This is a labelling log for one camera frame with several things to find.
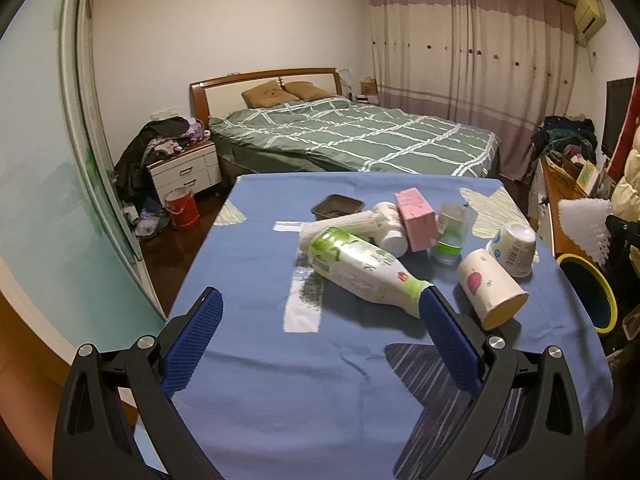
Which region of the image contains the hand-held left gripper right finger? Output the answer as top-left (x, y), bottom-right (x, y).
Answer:
top-left (419, 285), bottom-right (587, 480)

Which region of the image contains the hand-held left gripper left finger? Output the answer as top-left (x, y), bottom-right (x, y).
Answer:
top-left (52, 286), bottom-right (224, 480)

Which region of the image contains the leaf print paper cup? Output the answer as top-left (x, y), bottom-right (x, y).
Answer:
top-left (457, 248), bottom-right (529, 331)

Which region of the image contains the clear plastic cup green base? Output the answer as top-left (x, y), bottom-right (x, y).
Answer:
top-left (430, 203), bottom-right (476, 265)

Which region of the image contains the white yogurt cup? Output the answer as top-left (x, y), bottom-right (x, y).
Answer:
top-left (486, 221), bottom-right (537, 279)

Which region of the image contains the white pill bottle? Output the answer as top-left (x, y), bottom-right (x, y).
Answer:
top-left (372, 201), bottom-right (408, 256)

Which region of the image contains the pink carton box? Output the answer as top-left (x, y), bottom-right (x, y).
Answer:
top-left (393, 188), bottom-right (440, 252)

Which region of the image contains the green white plastic milk bottle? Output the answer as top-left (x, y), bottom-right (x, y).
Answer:
top-left (308, 227), bottom-right (431, 319)

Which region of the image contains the yellow rim trash bin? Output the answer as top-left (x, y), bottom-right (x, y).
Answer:
top-left (556, 253), bottom-right (618, 333)

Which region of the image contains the blue patterned tablecloth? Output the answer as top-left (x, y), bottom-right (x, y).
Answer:
top-left (132, 172), bottom-right (615, 480)

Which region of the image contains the pile of plastic bags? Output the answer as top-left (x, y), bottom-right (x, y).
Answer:
top-left (132, 205), bottom-right (171, 238)

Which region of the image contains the red bucket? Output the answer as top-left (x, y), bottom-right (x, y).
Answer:
top-left (164, 186), bottom-right (201, 230)

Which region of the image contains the white nightstand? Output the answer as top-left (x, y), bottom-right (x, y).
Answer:
top-left (148, 141), bottom-right (222, 203)

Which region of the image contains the brown plastic tray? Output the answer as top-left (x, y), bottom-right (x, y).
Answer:
top-left (311, 193), bottom-right (365, 221)

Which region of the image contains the white foam net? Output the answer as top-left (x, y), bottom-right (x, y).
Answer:
top-left (557, 198), bottom-right (613, 264)

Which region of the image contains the wooden desk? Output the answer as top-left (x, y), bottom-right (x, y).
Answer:
top-left (537, 155), bottom-right (606, 256)

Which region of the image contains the pile of dark clothes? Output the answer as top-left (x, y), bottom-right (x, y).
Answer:
top-left (114, 116), bottom-right (211, 206)

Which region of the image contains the green box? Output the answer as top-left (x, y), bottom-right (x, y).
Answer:
top-left (575, 162), bottom-right (598, 192)

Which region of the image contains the sliding wardrobe door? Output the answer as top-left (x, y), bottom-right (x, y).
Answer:
top-left (0, 0), bottom-right (168, 376)

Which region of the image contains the bed with green duvet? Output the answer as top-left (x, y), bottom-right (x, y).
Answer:
top-left (207, 96), bottom-right (501, 177)

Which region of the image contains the heap of clothes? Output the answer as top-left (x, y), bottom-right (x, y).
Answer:
top-left (531, 116), bottom-right (598, 166)

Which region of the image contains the cream puffer jacket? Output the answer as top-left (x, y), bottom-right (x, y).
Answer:
top-left (611, 125), bottom-right (640, 221)

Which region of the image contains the wooden bed headboard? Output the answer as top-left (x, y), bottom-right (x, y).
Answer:
top-left (189, 67), bottom-right (346, 123)

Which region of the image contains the brown pillow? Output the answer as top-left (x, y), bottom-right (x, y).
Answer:
top-left (241, 80), bottom-right (287, 109)
top-left (284, 81), bottom-right (333, 102)

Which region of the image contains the black television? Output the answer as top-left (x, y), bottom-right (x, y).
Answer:
top-left (601, 77), bottom-right (636, 158)

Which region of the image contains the red cloth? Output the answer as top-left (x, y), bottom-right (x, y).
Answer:
top-left (618, 80), bottom-right (640, 176)

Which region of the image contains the pink beige curtain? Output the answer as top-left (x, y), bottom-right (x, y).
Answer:
top-left (366, 0), bottom-right (581, 181)

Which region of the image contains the wall air conditioner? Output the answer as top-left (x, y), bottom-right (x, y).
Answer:
top-left (573, 0), bottom-right (607, 48)

